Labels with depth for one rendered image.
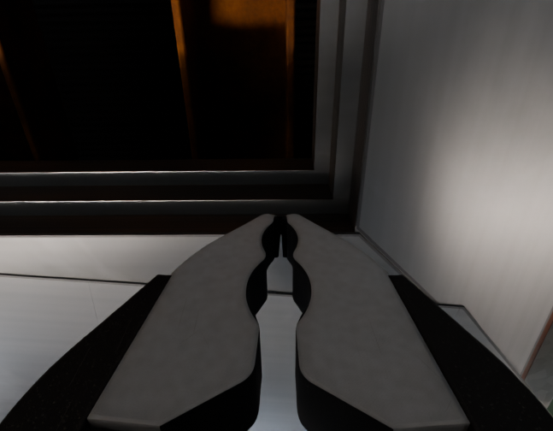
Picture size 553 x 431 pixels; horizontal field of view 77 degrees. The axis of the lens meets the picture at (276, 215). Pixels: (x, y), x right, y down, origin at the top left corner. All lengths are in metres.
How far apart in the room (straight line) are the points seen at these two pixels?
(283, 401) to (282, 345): 0.04
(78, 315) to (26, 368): 0.05
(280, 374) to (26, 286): 0.12
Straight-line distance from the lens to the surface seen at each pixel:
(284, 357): 0.18
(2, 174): 0.21
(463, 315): 0.18
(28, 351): 0.22
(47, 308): 0.19
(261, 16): 0.30
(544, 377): 0.60
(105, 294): 0.17
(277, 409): 0.22
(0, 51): 0.32
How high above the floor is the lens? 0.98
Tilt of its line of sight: 62 degrees down
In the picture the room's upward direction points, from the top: 178 degrees counter-clockwise
